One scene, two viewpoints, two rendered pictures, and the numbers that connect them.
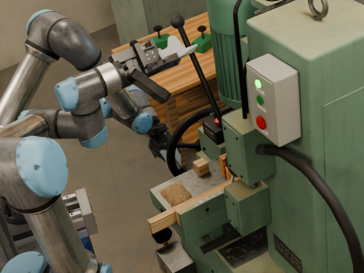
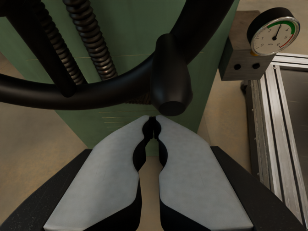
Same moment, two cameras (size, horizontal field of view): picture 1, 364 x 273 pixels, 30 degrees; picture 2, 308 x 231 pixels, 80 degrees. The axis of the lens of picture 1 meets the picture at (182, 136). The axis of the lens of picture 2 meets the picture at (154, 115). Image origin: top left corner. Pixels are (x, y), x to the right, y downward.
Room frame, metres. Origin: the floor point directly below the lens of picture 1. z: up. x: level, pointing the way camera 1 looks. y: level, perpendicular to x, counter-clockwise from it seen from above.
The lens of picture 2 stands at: (1.88, 0.06, 0.84)
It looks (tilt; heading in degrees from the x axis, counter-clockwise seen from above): 58 degrees down; 207
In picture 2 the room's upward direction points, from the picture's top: 5 degrees counter-clockwise
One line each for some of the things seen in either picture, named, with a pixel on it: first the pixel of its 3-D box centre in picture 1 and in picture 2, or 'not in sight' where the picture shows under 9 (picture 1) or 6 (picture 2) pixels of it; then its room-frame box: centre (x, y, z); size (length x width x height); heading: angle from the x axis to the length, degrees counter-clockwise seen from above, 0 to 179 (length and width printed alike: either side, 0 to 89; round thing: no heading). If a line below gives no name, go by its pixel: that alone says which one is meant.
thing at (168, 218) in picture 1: (242, 181); not in sight; (1.47, -0.15, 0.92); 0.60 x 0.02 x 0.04; 113
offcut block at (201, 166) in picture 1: (201, 167); not in sight; (1.57, -0.04, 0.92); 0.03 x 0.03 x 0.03; 25
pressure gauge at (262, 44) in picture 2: (162, 236); (267, 36); (1.58, 0.12, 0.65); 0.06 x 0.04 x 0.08; 113
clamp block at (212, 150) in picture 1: (229, 140); not in sight; (1.67, -0.14, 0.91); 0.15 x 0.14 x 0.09; 113
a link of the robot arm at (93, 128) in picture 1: (83, 123); not in sight; (1.42, 0.24, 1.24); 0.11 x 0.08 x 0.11; 74
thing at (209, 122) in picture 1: (225, 122); not in sight; (1.67, -0.14, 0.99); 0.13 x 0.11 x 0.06; 113
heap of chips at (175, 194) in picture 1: (176, 193); not in sight; (1.48, 0.05, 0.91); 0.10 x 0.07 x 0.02; 23
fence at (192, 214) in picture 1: (272, 175); not in sight; (1.46, -0.23, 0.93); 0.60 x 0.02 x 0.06; 113
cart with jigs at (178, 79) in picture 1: (197, 82); not in sight; (2.99, -0.13, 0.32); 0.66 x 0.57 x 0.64; 114
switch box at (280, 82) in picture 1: (273, 100); not in sight; (1.14, -0.20, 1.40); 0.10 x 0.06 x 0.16; 23
